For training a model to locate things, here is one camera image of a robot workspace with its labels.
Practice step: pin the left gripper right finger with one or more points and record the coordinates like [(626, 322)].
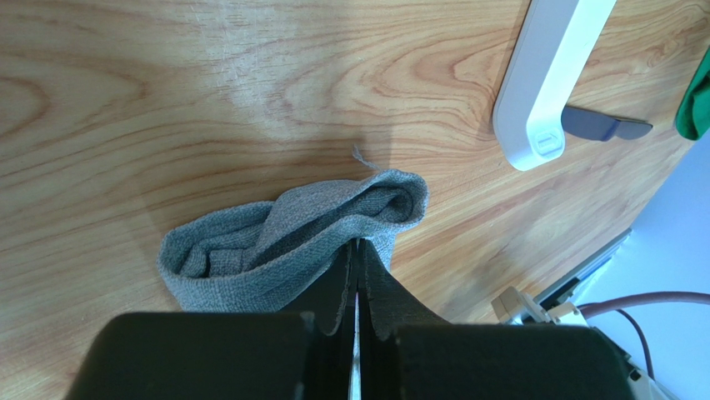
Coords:
[(384, 306)]

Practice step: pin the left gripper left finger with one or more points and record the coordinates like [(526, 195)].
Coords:
[(329, 305)]

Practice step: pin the grey cloth napkin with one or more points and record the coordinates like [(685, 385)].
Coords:
[(259, 256)]

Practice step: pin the white stand base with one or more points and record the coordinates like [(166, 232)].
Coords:
[(551, 51)]

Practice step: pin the green shirt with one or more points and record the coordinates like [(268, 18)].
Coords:
[(692, 118)]

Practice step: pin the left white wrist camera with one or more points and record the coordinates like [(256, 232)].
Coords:
[(513, 307)]

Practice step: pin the aluminium frame rail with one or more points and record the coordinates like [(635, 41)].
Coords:
[(565, 287)]

